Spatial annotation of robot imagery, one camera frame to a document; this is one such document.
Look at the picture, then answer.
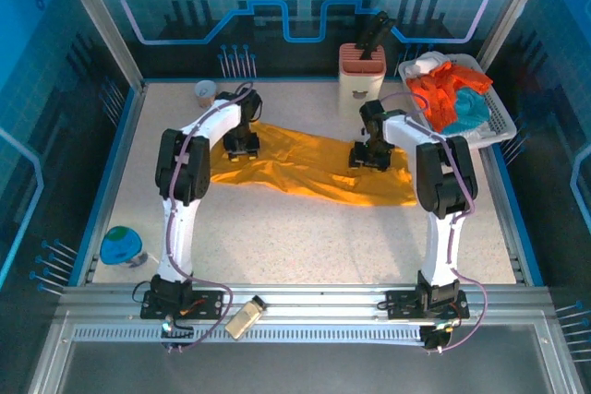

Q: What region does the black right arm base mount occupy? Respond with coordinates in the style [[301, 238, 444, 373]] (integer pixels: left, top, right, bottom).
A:
[[385, 271, 471, 321]]

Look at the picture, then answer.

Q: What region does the yellow t-shirt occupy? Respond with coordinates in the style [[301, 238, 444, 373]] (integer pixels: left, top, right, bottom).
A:
[[210, 121, 418, 209]]

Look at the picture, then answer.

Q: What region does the teal t-shirt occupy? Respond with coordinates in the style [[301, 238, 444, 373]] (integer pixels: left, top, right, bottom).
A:
[[440, 88, 491, 137]]

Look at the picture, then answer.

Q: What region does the blue and green lidded container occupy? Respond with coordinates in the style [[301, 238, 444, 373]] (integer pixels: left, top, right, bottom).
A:
[[100, 225, 148, 269]]

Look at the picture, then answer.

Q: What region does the clear spice bottle black cap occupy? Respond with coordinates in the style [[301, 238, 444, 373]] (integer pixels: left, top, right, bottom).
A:
[[224, 295, 268, 342]]

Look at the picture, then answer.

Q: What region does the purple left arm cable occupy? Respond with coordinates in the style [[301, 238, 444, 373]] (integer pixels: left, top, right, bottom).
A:
[[162, 81, 255, 354]]

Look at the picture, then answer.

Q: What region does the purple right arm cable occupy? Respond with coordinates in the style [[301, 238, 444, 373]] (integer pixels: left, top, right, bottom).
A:
[[378, 91, 488, 353]]

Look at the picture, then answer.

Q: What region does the white plastic laundry basket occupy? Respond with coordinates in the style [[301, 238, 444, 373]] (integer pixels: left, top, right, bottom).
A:
[[397, 53, 517, 151]]

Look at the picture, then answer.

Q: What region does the white t-shirt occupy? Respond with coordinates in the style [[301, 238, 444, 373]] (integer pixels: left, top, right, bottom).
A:
[[404, 53, 452, 79]]

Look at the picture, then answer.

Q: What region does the orange t-shirt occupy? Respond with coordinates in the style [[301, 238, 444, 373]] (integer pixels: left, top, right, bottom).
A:
[[405, 61, 494, 135]]

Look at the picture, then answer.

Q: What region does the aluminium frame post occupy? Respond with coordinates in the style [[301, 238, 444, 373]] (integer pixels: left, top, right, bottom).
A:
[[474, 0, 556, 75], [51, 0, 147, 93]]

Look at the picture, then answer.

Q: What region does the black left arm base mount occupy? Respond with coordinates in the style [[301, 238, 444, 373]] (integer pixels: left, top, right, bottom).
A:
[[139, 273, 226, 321]]

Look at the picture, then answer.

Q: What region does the aluminium frame rail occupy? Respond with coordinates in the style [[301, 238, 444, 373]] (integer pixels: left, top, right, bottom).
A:
[[55, 283, 554, 317]]

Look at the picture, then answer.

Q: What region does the black handled knife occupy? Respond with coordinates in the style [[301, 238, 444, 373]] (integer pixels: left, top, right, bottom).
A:
[[355, 10, 390, 62], [374, 18, 398, 52]]

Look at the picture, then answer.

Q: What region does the slotted grey cable duct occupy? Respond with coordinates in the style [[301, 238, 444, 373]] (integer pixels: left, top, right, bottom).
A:
[[72, 325, 424, 345]]

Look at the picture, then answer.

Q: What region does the paper cup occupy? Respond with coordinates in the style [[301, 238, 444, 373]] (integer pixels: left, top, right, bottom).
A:
[[193, 79, 218, 110]]

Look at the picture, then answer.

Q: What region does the white knife block pink top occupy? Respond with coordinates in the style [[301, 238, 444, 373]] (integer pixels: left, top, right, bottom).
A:
[[338, 42, 388, 122]]

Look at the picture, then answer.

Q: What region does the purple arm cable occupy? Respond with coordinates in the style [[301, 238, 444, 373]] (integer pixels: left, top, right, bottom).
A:
[[378, 91, 488, 353], [162, 81, 255, 354]]

